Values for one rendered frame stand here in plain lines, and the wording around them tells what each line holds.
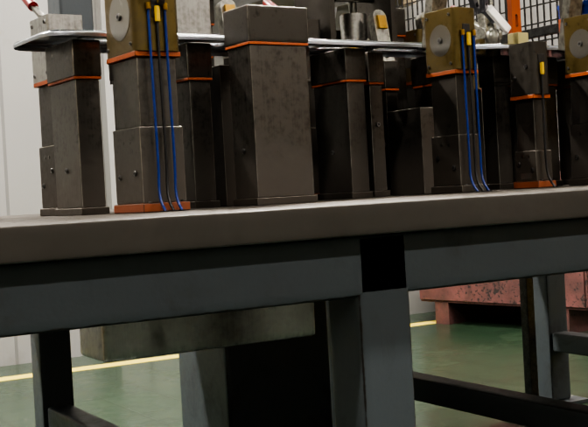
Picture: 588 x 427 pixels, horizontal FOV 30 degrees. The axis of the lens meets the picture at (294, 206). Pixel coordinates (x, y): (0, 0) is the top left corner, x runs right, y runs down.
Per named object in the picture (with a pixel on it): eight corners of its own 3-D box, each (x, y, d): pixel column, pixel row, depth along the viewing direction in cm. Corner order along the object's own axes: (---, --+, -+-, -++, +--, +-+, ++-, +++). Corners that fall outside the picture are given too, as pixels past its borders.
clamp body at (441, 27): (472, 194, 201) (462, 3, 200) (430, 196, 211) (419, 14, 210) (498, 192, 204) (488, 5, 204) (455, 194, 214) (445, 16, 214)
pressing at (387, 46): (52, 31, 170) (52, 21, 170) (4, 52, 189) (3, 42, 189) (638, 52, 247) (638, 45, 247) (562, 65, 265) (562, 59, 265)
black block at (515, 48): (549, 189, 214) (541, 38, 214) (513, 191, 222) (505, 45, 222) (568, 188, 217) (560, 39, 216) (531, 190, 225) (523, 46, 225)
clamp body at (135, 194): (150, 215, 163) (136, -31, 162) (112, 216, 174) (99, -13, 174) (201, 212, 167) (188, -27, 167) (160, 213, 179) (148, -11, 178)
